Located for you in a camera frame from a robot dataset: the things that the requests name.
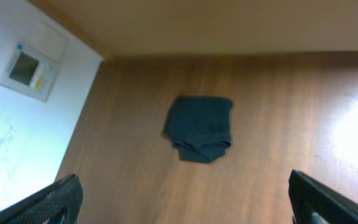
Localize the dark navy garment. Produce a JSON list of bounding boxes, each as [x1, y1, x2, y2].
[[163, 95, 234, 164]]

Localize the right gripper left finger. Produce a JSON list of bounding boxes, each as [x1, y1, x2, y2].
[[0, 174, 83, 224]]

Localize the wall control panel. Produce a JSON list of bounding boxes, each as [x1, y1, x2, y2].
[[0, 22, 68, 102]]

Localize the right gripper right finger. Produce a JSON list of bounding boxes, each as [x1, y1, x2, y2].
[[288, 169, 358, 224]]

